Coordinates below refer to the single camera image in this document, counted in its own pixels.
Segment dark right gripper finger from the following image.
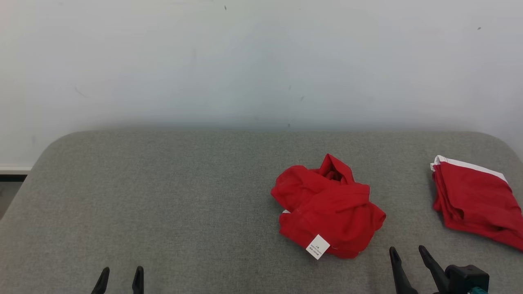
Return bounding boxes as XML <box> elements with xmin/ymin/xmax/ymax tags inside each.
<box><xmin>418</xmin><ymin>245</ymin><xmax>449</xmax><ymax>294</ymax></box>
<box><xmin>389</xmin><ymin>247</ymin><xmax>418</xmax><ymax>294</ymax></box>

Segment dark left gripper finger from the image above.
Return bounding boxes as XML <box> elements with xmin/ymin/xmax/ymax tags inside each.
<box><xmin>132</xmin><ymin>266</ymin><xmax>144</xmax><ymax>294</ymax></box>
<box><xmin>91</xmin><ymin>267</ymin><xmax>110</xmax><ymax>294</ymax></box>

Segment red shorts with white band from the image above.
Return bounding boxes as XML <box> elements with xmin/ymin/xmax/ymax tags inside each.
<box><xmin>430</xmin><ymin>155</ymin><xmax>523</xmax><ymax>251</ymax></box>

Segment red jersey with white sleeves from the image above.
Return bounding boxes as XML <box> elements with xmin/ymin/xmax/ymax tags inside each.
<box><xmin>270</xmin><ymin>154</ymin><xmax>387</xmax><ymax>260</ymax></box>

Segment grey fabric sofa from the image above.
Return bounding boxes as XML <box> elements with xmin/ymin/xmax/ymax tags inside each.
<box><xmin>0</xmin><ymin>130</ymin><xmax>523</xmax><ymax>294</ymax></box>

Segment white wall baseboard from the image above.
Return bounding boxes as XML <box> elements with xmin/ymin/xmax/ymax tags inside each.
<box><xmin>0</xmin><ymin>163</ymin><xmax>33</xmax><ymax>182</ymax></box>

